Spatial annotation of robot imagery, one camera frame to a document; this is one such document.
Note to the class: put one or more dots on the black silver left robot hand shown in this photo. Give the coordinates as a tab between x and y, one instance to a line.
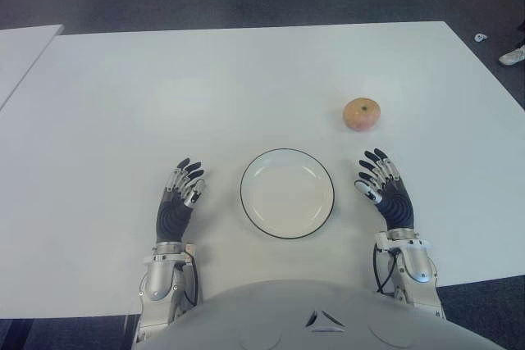
174	219

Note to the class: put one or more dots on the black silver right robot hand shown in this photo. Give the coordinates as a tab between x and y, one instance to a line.
398	206

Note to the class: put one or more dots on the yellow red apple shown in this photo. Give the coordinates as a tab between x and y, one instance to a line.
362	114

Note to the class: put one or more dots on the white plate with black rim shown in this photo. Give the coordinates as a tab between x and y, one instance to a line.
287	194

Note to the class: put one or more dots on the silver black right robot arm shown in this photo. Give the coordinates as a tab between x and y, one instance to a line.
414	268

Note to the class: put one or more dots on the light grey robot torso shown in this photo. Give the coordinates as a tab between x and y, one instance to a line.
287	317

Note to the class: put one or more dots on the small white floor scrap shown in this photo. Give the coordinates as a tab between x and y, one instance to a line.
480	37

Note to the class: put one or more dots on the white sneaker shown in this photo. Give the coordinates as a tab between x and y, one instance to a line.
512	57

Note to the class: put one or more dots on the white neighbouring table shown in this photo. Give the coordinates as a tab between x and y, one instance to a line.
20	55

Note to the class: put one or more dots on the grey metal table frame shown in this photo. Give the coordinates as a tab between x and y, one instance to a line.
132	325

